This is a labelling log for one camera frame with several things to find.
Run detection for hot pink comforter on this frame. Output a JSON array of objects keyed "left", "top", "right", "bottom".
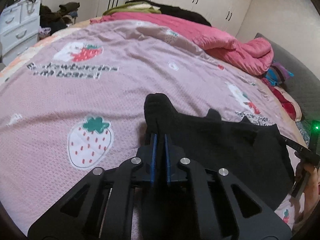
[{"left": 90, "top": 12, "right": 274, "bottom": 76}]

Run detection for pile of dark clothes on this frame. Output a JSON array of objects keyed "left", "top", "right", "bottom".
[{"left": 39, "top": 2, "right": 80, "bottom": 35}]

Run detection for person's right hand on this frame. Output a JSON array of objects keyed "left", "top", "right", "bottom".
[{"left": 293, "top": 161, "right": 319, "bottom": 231}]

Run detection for dark floral bed sheet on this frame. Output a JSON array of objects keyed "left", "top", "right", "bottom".
[{"left": 296, "top": 121, "right": 310, "bottom": 146}]

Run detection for olive green blanket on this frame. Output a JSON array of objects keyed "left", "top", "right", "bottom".
[{"left": 103, "top": 2, "right": 161, "bottom": 16}]

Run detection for red patterned blanket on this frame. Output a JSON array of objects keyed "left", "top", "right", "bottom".
[{"left": 260, "top": 77, "right": 303, "bottom": 122}]

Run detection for black garment on bed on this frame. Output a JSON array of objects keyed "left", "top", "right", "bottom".
[{"left": 125, "top": 0, "right": 212, "bottom": 27}]

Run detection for grey quilted headboard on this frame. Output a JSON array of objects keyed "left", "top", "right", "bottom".
[{"left": 268, "top": 40, "right": 320, "bottom": 120}]

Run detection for white drawer cabinet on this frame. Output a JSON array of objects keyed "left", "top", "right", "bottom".
[{"left": 1, "top": 0, "right": 41, "bottom": 66}]

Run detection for black sweatshirt with orange patches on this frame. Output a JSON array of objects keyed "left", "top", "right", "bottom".
[{"left": 144, "top": 94, "right": 295, "bottom": 210}]

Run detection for striped colourful pillow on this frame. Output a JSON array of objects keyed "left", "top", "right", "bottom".
[{"left": 264, "top": 61, "right": 294, "bottom": 86}]

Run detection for pink strawberry print quilt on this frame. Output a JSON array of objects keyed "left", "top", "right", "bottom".
[{"left": 1, "top": 20, "right": 304, "bottom": 234}]

